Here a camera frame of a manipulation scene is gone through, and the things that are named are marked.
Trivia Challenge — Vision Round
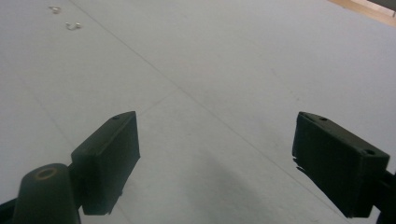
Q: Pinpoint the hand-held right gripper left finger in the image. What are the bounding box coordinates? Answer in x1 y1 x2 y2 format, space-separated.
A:
70 110 141 217

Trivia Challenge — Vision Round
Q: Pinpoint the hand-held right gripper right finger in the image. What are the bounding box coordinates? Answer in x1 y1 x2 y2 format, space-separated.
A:
291 111 391 218

